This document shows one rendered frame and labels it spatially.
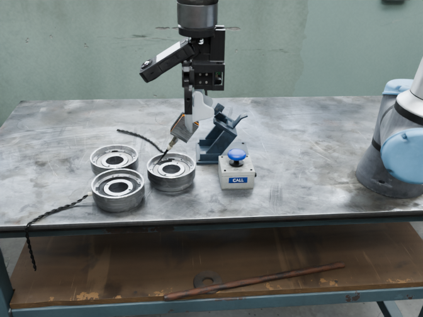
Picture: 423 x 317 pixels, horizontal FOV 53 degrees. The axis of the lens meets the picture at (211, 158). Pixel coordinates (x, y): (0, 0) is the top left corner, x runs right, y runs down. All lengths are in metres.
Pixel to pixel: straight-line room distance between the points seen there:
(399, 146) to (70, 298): 0.76
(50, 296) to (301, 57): 1.99
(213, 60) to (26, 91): 1.98
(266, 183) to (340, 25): 1.79
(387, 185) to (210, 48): 0.47
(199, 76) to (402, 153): 0.39
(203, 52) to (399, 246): 0.76
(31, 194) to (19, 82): 1.78
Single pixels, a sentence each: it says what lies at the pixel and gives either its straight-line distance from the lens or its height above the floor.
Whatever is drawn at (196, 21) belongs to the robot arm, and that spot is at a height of 1.15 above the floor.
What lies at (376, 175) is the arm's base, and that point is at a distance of 0.98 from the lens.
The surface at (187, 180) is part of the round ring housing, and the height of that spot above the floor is 0.82.
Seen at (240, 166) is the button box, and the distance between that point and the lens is 0.91.
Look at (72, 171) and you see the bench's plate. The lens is 1.01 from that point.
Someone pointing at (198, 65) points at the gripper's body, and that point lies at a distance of 0.81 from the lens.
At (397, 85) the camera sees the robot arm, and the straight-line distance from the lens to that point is 0.92.
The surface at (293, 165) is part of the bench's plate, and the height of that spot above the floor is 0.80.
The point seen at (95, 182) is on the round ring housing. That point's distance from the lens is 0.90.
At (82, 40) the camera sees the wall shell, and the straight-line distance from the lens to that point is 2.52.
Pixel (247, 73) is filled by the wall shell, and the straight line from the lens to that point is 2.57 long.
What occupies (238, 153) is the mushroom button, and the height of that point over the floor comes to 0.87.
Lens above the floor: 1.33
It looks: 31 degrees down
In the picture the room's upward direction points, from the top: 1 degrees clockwise
